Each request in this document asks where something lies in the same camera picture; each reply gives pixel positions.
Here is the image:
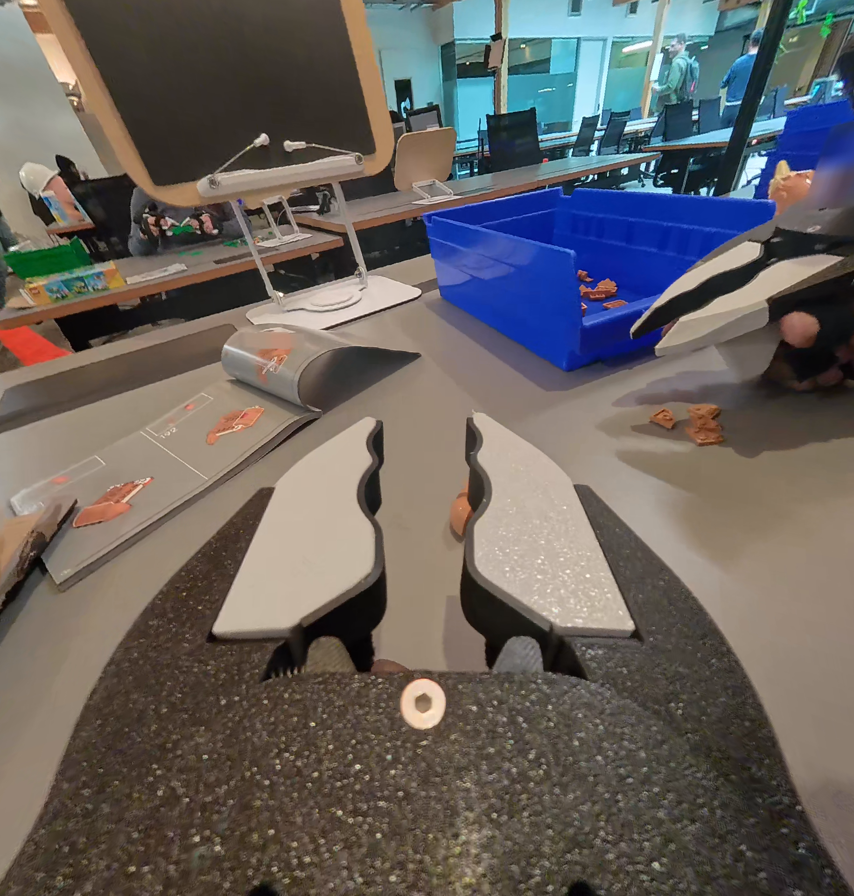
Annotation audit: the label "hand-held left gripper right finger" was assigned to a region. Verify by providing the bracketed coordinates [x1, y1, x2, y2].
[461, 412, 638, 639]

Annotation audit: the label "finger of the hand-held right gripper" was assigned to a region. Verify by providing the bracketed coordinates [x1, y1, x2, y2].
[630, 237, 778, 340]
[653, 254, 849, 356]

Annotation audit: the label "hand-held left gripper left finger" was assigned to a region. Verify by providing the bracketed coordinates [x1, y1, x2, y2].
[210, 418, 387, 641]

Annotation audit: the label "pile of brown lego pieces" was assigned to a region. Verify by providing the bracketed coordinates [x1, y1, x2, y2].
[577, 269, 631, 312]

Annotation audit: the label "blue plastic bin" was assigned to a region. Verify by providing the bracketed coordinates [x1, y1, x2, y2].
[423, 185, 778, 372]

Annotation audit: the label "tan lego figure part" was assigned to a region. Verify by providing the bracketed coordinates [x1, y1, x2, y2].
[769, 160, 816, 211]

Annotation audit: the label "lego instruction booklet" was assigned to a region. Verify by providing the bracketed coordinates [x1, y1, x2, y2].
[10, 323, 422, 592]

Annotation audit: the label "scattered green lego pieces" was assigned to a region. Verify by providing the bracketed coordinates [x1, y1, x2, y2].
[168, 220, 253, 253]

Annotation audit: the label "colourful lego box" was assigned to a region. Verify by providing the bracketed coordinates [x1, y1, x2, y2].
[22, 260, 127, 305]

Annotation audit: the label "green lego baseplate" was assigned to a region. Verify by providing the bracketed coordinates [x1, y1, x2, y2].
[3, 238, 92, 281]

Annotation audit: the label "person's right hand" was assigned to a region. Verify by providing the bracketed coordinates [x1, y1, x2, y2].
[763, 310, 854, 393]

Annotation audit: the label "stack of blue bins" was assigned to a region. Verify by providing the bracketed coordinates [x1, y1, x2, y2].
[777, 108, 854, 190]

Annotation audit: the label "grey desk wooden edge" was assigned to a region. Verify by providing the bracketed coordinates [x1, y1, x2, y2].
[294, 150, 662, 235]
[0, 227, 344, 330]

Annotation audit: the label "black office chair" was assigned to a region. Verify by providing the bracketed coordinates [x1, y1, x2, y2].
[484, 108, 543, 172]

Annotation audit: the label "white stand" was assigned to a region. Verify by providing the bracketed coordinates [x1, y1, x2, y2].
[241, 196, 316, 246]

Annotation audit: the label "wooden chair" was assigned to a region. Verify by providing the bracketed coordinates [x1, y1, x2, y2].
[394, 127, 457, 191]

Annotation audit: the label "wood framed black panel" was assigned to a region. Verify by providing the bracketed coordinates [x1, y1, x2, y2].
[38, 0, 394, 207]

